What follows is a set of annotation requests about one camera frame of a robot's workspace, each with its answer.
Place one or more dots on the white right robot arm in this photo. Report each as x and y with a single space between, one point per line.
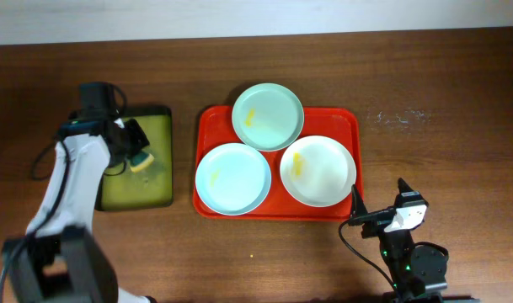
416 270

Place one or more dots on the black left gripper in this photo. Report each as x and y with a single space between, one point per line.
130 140

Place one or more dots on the black tray with yellow liquid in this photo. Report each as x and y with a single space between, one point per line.
152 187

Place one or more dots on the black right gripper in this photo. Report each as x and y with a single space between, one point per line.
373 220

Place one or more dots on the mint green plate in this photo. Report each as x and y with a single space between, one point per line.
267 117

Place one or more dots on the yellow green scrub sponge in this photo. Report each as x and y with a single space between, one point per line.
140 161

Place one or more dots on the light blue plate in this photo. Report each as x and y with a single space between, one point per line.
233 179

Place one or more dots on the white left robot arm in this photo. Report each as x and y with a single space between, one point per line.
57 259

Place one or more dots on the cream white plate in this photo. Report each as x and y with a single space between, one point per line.
318 171

